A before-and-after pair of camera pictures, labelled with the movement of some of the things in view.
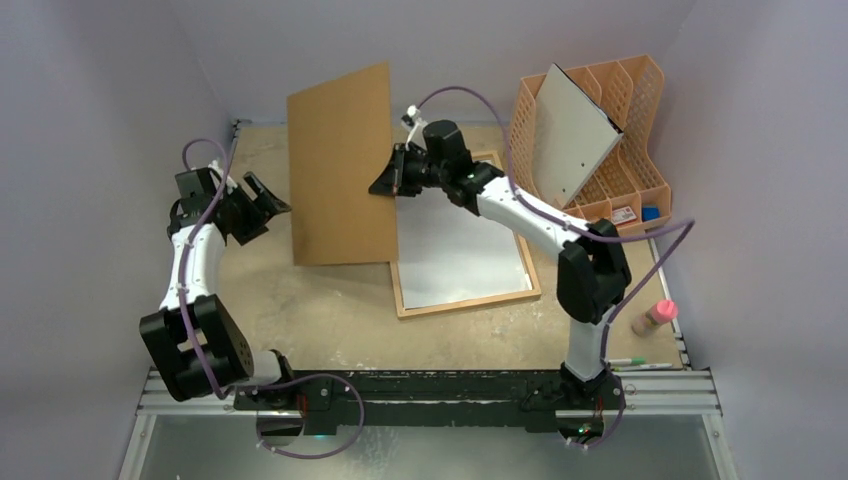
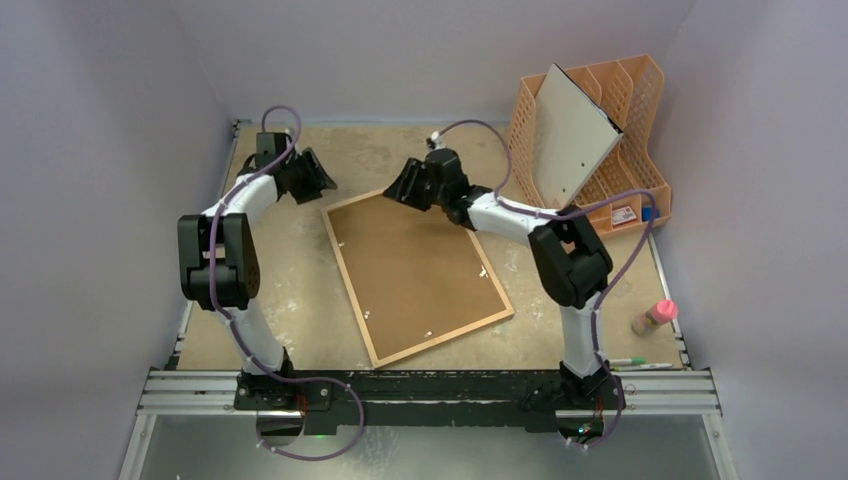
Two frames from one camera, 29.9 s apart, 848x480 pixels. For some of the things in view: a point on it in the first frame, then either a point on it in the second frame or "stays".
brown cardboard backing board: x=340 y=137 -> x=412 y=274
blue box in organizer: x=650 y=212 stays
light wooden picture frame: x=470 y=303 -> x=415 y=278
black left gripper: x=271 y=205 -> x=317 y=180
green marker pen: x=627 y=361 stays
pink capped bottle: x=660 y=313 stays
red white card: x=623 y=215 stays
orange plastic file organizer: x=628 y=185 stays
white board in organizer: x=573 y=135 stays
